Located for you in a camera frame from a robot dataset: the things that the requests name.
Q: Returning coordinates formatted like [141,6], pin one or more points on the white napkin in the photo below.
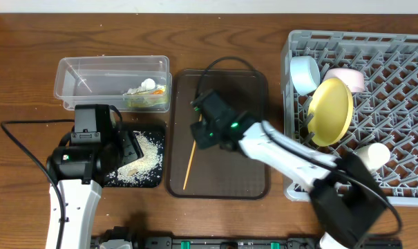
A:
[147,85]

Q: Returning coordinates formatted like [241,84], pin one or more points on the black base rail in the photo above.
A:
[120,237]

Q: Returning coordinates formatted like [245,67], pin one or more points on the colourful snack wrapper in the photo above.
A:
[145,99]

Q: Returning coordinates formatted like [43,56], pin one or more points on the yellow plate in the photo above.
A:
[332,110]

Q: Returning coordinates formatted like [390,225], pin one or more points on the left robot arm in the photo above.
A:
[75,191]

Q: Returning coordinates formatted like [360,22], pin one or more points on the clear plastic bin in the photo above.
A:
[105,79]

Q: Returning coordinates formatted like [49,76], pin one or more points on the wooden chopstick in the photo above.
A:
[189,165]

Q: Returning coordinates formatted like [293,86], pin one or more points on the small white green cup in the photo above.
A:
[374,156]

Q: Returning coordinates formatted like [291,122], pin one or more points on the white rice bowl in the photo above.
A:
[353,79]

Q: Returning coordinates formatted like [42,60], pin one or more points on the rice pile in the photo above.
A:
[145,172]

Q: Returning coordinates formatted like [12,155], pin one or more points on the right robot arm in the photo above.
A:
[342,191]

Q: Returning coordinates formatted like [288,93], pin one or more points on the black waste tray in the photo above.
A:
[132,149]

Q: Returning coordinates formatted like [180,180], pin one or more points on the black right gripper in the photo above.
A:
[200,131]

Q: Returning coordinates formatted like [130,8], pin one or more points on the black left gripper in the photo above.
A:
[130,146]

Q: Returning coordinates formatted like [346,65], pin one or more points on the light blue bowl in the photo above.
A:
[304,74]

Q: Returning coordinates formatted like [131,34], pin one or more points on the brown serving tray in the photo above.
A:
[215,173]

